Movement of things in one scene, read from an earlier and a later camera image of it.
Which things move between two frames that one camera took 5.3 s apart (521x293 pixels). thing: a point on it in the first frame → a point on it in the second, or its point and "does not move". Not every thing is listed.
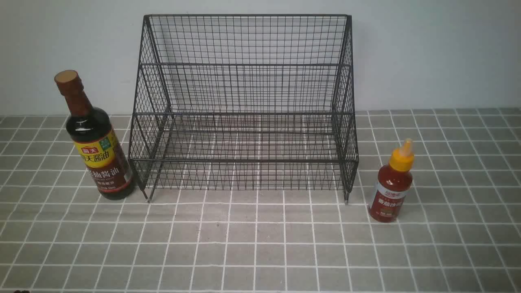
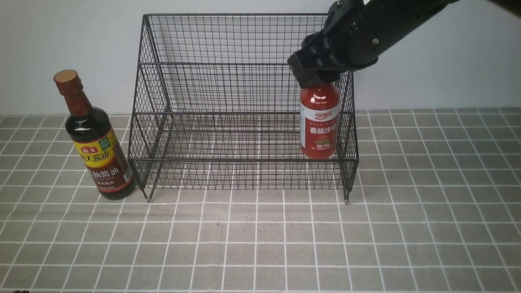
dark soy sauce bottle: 94,135 does not move
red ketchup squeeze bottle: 394,182 → 319,116
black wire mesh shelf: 245,102 does not move
